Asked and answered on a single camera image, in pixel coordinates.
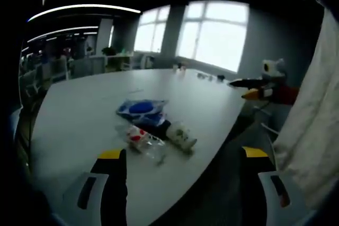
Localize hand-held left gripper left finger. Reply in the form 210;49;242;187
62;148;128;226

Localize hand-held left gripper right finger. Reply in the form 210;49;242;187
240;146;316;226

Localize clear packet with red print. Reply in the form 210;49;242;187
123;124;149;150

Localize clear plastic wrapper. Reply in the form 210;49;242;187
141;135;169;165

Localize blue packet with round print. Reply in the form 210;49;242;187
115;98;170;121

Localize dark small items on table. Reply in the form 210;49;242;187
196;71;226;82

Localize white tabletop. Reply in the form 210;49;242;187
29;68;256;226

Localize large window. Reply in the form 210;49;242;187
182;0;249;74

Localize small bottles on table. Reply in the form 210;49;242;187
172;63;186;75

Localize narrow window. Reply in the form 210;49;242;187
133;4;171;53

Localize potted plant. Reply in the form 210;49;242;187
101;47;118;58

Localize dim ceiling light strip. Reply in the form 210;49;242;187
25;25;99;43

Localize long ceiling light strip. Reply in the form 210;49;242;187
27;4;141;22

